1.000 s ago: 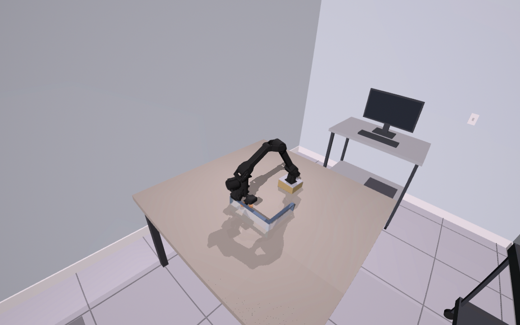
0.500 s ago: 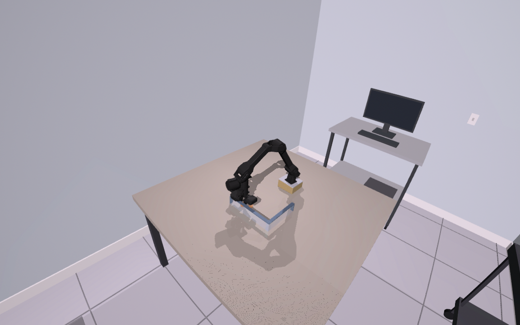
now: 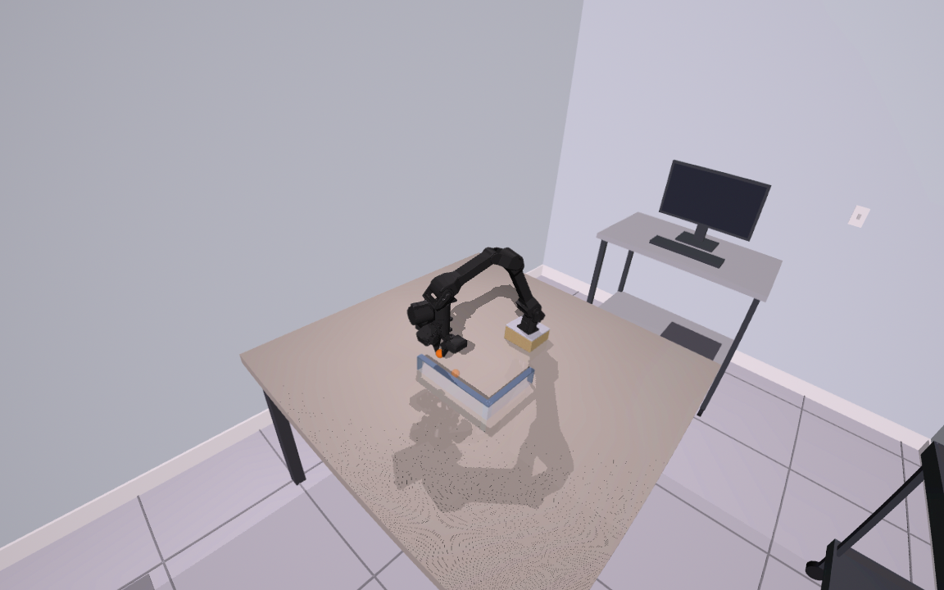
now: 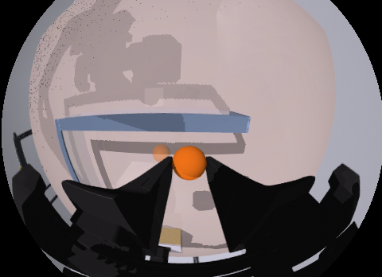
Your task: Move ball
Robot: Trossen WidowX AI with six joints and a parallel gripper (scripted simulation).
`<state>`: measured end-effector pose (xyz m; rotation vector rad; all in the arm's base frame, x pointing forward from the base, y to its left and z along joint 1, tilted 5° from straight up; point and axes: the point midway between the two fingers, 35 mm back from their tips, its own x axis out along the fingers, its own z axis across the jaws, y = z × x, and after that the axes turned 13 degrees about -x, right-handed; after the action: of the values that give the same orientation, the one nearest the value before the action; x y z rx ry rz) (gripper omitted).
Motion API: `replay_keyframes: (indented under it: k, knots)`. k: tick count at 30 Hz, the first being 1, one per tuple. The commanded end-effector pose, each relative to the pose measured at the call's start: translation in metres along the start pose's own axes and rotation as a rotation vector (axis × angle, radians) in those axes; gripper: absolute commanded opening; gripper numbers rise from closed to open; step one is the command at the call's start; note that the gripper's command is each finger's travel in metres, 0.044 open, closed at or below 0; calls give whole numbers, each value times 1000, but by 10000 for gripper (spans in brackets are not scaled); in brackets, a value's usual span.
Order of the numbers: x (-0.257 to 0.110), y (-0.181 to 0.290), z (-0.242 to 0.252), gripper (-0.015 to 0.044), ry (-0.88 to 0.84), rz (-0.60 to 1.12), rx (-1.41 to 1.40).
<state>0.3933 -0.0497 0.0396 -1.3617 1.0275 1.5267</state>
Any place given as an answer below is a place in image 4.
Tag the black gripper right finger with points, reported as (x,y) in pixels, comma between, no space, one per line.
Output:
(243,205)

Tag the clear l-shaped low wall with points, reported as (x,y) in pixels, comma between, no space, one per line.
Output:
(77,147)

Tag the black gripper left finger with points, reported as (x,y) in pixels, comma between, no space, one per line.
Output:
(139,206)

